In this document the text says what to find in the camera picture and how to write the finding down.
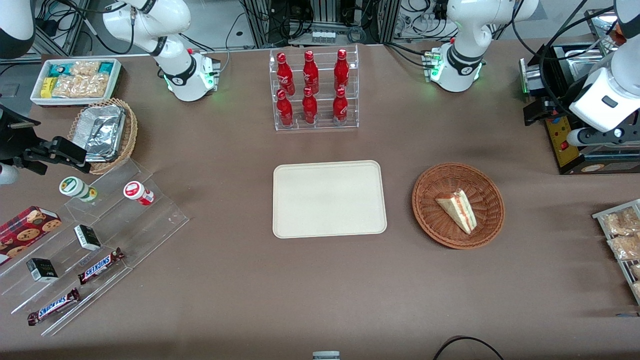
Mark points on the triangle sandwich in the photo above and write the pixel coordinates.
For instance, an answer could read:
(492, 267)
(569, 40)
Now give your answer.
(457, 210)

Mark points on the Snickers chocolate bar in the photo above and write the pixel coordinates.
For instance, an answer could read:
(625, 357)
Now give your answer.
(54, 306)
(100, 266)

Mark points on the large clear cracker bag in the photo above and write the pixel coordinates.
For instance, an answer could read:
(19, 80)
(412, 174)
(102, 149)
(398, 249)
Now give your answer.
(80, 86)

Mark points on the black machine with yellow panel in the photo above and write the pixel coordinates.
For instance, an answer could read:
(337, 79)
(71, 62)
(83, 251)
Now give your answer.
(560, 145)

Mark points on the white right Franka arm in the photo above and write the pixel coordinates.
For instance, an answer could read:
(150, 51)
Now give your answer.
(185, 75)

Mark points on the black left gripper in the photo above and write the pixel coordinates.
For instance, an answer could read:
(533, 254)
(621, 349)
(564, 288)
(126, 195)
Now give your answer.
(551, 106)

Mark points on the teal snack packet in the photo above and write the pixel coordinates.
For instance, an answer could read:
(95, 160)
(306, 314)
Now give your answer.
(59, 70)
(106, 67)

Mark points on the white power strip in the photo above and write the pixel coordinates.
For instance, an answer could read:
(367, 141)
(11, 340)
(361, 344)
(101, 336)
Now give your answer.
(323, 37)

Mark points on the clear acrylic stepped display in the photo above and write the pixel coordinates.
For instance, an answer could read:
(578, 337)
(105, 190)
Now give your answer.
(160, 220)

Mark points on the round brown wicker basket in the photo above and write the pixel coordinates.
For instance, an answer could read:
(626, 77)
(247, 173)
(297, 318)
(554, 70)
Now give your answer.
(440, 180)

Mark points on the silver metal tray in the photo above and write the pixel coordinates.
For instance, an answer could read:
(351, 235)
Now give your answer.
(602, 22)

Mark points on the grey camera stand top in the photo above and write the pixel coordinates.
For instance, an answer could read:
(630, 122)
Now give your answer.
(326, 355)

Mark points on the red cola bottle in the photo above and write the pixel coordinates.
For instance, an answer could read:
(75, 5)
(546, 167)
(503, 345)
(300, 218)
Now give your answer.
(284, 110)
(285, 75)
(310, 74)
(309, 109)
(340, 108)
(341, 72)

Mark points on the small black box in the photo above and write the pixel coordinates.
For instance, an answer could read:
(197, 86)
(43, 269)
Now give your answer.
(42, 270)
(87, 237)

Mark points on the cream plastic tray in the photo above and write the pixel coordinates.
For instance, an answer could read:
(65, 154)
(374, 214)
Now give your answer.
(325, 200)

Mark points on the small clear cracker bag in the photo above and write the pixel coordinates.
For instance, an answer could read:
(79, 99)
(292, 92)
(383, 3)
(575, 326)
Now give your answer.
(85, 68)

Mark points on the tray of packaged crackers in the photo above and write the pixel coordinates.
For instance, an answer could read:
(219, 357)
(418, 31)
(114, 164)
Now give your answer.
(600, 216)

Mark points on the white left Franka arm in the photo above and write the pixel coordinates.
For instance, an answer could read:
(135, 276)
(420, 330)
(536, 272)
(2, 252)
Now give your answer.
(465, 65)

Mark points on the clear acrylic bottle rack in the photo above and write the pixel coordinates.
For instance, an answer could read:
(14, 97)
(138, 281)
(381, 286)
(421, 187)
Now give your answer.
(322, 126)

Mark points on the yellow snack packet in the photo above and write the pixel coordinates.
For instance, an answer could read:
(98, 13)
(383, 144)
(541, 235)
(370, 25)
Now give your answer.
(47, 87)

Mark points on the clear bag of pastries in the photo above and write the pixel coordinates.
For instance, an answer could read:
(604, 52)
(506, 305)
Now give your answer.
(625, 247)
(622, 222)
(636, 271)
(637, 289)

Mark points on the red lid yogurt cup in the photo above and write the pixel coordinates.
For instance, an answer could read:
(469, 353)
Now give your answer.
(136, 192)

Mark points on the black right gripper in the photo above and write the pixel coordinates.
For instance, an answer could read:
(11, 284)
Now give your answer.
(11, 137)

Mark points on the green lid yogurt cup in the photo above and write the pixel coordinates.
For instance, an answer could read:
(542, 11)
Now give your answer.
(72, 186)

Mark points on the tan wicker basket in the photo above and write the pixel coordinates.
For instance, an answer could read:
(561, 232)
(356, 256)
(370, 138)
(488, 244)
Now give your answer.
(131, 130)

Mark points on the white rectangular snack bin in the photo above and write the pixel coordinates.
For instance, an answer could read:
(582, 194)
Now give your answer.
(36, 99)

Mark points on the silver foil container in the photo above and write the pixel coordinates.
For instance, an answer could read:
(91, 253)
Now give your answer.
(102, 130)

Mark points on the aluminium frame rack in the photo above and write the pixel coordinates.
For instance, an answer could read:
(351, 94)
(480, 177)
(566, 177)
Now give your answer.
(260, 22)

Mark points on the left wrist camera mount bar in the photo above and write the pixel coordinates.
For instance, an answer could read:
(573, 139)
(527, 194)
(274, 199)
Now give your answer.
(577, 136)

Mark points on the red cookie box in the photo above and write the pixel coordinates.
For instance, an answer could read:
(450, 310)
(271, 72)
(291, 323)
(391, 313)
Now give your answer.
(25, 227)

